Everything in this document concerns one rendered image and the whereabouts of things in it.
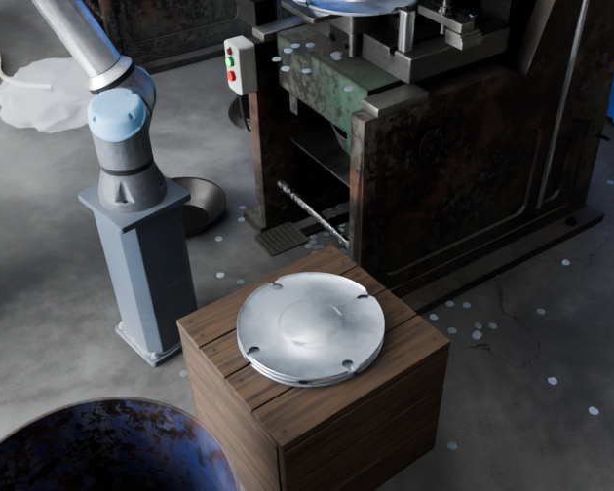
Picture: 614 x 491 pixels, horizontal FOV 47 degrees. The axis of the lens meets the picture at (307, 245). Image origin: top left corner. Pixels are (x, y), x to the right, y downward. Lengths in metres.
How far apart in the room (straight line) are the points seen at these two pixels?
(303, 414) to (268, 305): 0.27
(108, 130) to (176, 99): 1.51
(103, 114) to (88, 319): 0.71
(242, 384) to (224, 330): 0.14
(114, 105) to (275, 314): 0.54
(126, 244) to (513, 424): 0.98
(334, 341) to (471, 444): 0.48
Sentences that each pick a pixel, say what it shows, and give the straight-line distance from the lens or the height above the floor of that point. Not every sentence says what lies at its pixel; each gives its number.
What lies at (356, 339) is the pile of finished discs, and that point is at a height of 0.37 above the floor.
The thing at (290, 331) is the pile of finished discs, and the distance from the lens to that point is 1.39.
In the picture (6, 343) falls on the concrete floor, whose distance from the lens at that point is 2.06.
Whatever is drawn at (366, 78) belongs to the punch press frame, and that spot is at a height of 0.65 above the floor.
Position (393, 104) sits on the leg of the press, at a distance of 1.56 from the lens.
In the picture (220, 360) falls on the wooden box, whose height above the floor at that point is 0.35.
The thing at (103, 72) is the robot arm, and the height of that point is 0.70.
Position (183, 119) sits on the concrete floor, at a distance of 2.87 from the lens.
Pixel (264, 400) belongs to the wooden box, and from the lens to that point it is 1.31.
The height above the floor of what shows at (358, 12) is 0.78.
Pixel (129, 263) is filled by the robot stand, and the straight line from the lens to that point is 1.68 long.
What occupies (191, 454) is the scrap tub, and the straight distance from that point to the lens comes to 1.23.
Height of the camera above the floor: 1.38
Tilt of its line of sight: 39 degrees down
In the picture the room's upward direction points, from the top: 2 degrees counter-clockwise
